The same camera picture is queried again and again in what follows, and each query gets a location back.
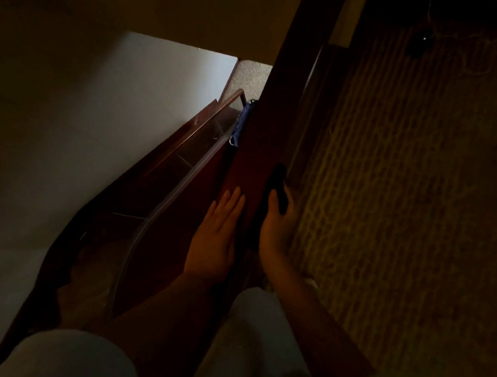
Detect black cloth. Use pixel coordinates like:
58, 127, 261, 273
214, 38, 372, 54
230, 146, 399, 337
262, 162, 291, 217

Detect clear glass table cover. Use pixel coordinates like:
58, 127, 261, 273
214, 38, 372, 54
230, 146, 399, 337
41, 102, 261, 329

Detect dark wooden curved table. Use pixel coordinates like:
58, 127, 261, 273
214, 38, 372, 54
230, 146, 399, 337
0, 88, 268, 373

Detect person's left forearm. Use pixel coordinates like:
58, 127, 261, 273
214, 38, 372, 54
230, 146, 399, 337
89, 269, 224, 377

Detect small black round device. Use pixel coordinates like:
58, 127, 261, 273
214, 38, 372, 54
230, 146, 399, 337
404, 27, 436, 58

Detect person's white clothing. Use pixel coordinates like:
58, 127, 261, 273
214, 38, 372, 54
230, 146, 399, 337
0, 269, 422, 377

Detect thin pale cable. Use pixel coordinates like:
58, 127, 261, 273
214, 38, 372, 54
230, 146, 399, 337
425, 0, 497, 80

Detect person's left hand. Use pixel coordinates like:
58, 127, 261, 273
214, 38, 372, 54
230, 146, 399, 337
175, 186, 254, 288

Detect person's right hand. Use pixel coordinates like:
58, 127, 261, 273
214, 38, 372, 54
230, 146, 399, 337
253, 181, 301, 261

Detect person's right forearm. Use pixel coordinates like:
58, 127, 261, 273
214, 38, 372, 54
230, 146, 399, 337
261, 246, 376, 377

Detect dark wooden panel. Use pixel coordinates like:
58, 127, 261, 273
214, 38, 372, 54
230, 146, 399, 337
197, 0, 386, 284

